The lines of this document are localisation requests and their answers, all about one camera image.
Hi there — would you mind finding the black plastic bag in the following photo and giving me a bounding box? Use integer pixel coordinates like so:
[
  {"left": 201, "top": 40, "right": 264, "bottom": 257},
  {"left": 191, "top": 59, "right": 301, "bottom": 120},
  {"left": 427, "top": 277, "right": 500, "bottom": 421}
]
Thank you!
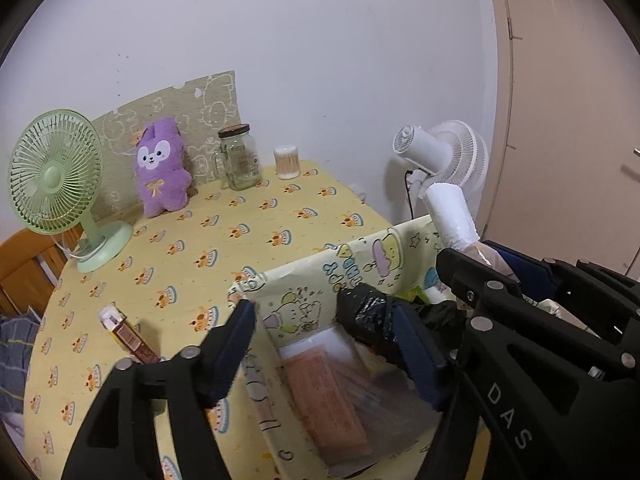
[{"left": 335, "top": 283, "right": 466, "bottom": 372}]

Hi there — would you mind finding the white cloth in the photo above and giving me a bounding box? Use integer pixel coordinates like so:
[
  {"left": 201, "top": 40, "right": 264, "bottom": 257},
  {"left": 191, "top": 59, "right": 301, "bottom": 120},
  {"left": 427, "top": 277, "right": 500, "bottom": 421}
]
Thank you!
[{"left": 423, "top": 183, "right": 520, "bottom": 283}]

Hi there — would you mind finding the white standing fan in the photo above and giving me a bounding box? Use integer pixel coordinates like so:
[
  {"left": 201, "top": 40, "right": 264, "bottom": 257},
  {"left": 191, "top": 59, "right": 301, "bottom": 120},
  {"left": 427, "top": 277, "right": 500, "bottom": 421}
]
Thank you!
[{"left": 392, "top": 119, "right": 489, "bottom": 219}]

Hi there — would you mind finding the cotton swab container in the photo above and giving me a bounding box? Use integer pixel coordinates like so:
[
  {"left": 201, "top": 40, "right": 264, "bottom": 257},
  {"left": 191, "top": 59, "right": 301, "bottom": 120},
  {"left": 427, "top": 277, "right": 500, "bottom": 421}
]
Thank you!
[{"left": 273, "top": 144, "right": 300, "bottom": 180}]

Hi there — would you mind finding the yellow cartoon tablecloth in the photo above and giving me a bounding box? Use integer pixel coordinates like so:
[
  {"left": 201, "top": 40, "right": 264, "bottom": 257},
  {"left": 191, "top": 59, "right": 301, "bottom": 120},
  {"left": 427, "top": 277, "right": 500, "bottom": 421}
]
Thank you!
[{"left": 24, "top": 162, "right": 392, "bottom": 479}]

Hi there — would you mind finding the wooden bed headboard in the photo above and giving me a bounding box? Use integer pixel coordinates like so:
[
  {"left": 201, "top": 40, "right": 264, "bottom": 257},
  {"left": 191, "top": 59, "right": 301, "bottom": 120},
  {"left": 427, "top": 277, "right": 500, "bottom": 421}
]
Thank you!
[{"left": 0, "top": 226, "right": 82, "bottom": 316}]

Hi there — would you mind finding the pink tissue pack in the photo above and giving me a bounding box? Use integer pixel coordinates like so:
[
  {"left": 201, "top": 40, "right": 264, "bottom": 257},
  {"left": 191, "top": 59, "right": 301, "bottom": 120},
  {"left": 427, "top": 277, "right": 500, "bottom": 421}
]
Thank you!
[{"left": 283, "top": 348, "right": 372, "bottom": 466}]

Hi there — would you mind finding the glass jar black lid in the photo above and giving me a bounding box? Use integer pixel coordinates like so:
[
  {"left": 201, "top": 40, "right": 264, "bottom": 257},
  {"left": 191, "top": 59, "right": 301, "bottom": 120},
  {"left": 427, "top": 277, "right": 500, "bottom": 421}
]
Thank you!
[{"left": 213, "top": 124, "right": 262, "bottom": 191}]

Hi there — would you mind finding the yellow cartoon storage box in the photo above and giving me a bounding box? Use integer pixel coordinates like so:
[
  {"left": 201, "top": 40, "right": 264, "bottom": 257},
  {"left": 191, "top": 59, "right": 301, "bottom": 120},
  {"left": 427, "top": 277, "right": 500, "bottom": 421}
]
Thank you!
[{"left": 228, "top": 217, "right": 444, "bottom": 479}]

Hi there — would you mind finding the beige cartoon print board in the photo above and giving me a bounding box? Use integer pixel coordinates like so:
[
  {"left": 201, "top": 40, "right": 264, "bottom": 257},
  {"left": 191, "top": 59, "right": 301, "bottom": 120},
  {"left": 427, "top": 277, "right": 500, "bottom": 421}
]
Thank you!
[{"left": 90, "top": 69, "right": 242, "bottom": 221}]

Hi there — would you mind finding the blue plaid pillow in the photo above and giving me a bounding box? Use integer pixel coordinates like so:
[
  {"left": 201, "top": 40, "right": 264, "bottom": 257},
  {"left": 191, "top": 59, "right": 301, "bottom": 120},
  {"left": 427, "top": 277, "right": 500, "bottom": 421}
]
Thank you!
[{"left": 0, "top": 308, "right": 41, "bottom": 414}]

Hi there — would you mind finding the clear zip bag stack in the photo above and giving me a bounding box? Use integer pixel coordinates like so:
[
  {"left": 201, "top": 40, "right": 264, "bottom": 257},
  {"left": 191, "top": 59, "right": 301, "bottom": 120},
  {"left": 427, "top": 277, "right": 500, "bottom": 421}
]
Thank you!
[{"left": 335, "top": 362, "right": 440, "bottom": 462}]

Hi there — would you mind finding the green desk fan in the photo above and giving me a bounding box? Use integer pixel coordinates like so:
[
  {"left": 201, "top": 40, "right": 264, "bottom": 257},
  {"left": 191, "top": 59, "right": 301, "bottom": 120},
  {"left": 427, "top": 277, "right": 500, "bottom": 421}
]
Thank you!
[{"left": 8, "top": 108, "right": 134, "bottom": 273}]

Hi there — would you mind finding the purple plush bunny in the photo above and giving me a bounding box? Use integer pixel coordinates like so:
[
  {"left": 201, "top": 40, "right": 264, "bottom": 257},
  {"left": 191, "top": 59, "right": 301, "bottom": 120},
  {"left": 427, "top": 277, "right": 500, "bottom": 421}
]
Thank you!
[{"left": 134, "top": 117, "right": 192, "bottom": 218}]

